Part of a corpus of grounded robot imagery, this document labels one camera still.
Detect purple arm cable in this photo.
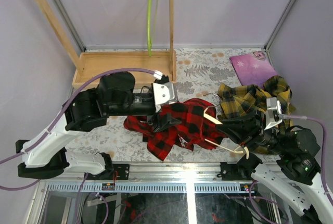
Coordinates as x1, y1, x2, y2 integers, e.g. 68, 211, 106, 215
0, 68, 157, 224
248, 114, 333, 224

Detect red black plaid shirt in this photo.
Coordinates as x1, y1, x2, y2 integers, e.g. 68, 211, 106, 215
123, 98, 227, 161

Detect green hanger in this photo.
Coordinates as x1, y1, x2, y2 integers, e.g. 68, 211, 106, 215
147, 0, 159, 57

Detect purple folded cloth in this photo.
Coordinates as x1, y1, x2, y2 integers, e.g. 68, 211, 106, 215
229, 51, 277, 88

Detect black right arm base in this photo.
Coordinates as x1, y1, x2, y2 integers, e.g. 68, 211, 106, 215
216, 153, 262, 181

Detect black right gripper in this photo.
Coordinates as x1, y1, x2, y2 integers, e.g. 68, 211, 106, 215
214, 108, 289, 155

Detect floral table mat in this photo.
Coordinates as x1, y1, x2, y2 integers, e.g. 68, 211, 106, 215
66, 48, 254, 163

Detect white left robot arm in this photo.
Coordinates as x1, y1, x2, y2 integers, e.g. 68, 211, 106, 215
16, 69, 179, 180

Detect wooden clothes rack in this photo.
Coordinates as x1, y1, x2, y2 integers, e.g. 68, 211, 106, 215
35, 0, 176, 89

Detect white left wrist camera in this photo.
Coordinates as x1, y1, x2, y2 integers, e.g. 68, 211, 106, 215
152, 70, 178, 113

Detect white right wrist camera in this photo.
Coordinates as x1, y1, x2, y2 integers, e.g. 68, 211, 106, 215
264, 97, 282, 130

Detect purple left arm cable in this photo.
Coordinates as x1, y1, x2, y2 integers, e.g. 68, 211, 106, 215
0, 68, 157, 224

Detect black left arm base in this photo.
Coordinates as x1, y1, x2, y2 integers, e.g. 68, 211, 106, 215
101, 164, 130, 181

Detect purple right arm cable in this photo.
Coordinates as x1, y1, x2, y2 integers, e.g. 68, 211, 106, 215
248, 114, 333, 224

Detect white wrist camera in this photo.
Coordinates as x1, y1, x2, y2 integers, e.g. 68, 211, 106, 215
152, 70, 178, 113
264, 97, 282, 130

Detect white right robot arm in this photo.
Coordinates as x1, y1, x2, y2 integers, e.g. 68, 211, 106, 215
217, 110, 332, 223

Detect perforated cable duct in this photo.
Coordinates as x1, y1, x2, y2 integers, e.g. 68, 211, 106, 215
47, 182, 250, 194

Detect aluminium front rail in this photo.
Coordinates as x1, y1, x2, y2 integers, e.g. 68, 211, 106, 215
40, 161, 319, 183

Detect yellow black plaid shirt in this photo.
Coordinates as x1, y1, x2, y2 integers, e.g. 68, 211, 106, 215
217, 76, 294, 133

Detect cream wooden hanger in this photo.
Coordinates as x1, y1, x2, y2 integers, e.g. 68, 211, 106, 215
201, 92, 252, 160

